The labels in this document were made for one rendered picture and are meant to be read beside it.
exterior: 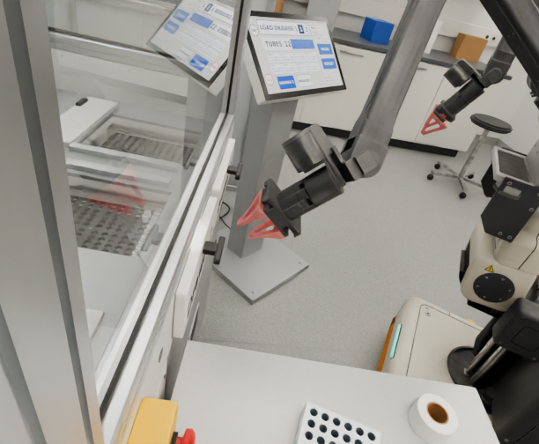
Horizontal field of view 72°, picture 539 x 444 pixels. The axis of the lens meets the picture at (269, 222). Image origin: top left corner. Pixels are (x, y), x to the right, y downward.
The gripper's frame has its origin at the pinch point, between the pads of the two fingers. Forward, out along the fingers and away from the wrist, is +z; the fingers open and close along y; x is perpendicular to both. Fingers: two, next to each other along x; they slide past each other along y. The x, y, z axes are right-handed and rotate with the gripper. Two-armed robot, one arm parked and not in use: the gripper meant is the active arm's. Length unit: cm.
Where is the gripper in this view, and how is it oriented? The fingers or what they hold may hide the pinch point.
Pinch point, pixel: (246, 228)
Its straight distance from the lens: 70.7
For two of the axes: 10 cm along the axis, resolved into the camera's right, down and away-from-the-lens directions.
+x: -0.6, 5.9, -8.0
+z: -8.1, 4.4, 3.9
